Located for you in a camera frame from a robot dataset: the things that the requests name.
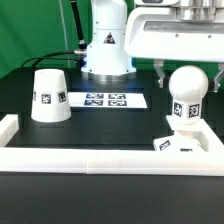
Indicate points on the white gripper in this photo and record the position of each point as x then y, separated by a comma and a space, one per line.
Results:
182, 30

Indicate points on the white lamp bulb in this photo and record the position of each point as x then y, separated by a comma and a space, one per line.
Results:
188, 85

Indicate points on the white U-shaped fence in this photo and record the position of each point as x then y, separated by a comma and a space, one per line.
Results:
43, 160

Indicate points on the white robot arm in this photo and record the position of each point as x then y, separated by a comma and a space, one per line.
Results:
107, 58

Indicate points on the white lamp shade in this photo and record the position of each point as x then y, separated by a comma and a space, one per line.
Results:
50, 100

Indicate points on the white marker sheet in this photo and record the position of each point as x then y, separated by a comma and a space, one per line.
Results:
107, 100

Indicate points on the white lamp base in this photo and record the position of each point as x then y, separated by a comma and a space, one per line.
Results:
183, 138

